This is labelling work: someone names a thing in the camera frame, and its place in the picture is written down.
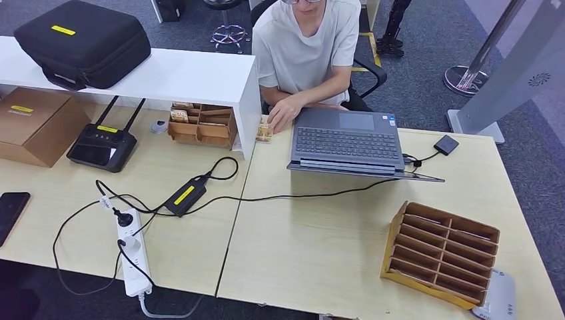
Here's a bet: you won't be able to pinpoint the black power adapter yellow label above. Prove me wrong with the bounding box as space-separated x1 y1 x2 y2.
163 176 209 218

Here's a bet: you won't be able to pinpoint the white desk shelf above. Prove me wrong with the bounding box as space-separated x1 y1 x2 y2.
0 36 263 161

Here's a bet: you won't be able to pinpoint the white power strip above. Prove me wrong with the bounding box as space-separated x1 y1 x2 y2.
116 208 154 299

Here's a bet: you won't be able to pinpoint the black smartphone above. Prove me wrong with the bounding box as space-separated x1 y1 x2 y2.
0 191 32 248

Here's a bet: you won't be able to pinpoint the white power strip cable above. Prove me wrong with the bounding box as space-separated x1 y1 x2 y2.
138 292 206 320

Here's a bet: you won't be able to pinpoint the grey laptop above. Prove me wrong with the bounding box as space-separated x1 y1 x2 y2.
286 107 446 183

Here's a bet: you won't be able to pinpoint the wooden slotted card holder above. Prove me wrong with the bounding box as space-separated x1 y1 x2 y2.
380 201 501 311

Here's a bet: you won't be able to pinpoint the grey kiosk panel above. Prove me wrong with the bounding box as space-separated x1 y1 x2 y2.
446 0 565 145

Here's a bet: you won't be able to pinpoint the black cabinet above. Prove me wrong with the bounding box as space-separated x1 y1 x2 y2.
151 0 187 24

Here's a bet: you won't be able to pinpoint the white plug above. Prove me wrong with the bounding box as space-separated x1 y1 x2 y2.
119 236 142 259

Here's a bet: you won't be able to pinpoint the black humanoid robot legs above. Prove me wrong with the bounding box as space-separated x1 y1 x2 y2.
376 0 414 58

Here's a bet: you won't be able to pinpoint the black power cord with plug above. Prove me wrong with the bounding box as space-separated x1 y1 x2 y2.
94 179 180 228

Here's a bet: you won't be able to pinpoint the chrome base stool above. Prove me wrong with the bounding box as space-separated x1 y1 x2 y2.
203 0 251 55

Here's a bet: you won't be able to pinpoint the small wooden desk organizer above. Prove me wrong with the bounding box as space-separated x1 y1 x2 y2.
167 102 239 151

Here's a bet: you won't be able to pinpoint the white card reader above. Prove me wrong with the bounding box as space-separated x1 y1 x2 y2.
470 268 517 320

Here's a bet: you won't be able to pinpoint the black remote controller with antennas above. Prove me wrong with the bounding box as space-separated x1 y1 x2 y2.
66 95 147 173

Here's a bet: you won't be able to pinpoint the black office chair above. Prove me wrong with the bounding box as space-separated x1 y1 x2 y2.
250 0 388 113

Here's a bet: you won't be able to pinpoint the person's left hand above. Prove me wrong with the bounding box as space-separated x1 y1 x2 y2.
267 93 306 135

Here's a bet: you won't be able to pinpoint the black adapter output cable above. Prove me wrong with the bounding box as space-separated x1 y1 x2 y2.
196 156 240 182

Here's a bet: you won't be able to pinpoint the chrome stanchion post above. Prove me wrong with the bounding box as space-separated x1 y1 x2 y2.
443 0 528 97

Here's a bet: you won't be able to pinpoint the brown cardboard box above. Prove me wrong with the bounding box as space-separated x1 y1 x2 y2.
0 87 91 169

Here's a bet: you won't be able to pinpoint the long black cable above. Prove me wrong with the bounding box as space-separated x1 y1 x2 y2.
134 162 422 219

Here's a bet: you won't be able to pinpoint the small black box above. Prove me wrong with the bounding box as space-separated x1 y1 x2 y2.
433 134 460 156

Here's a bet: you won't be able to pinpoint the person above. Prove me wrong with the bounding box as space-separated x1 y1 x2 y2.
251 0 362 135

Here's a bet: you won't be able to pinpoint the short black cable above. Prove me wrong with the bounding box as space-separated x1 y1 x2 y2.
402 151 442 169

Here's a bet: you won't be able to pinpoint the black carry case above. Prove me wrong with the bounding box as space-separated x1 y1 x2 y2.
13 0 153 91

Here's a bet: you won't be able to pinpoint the thin black cable white tag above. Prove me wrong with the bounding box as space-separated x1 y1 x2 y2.
52 195 157 297

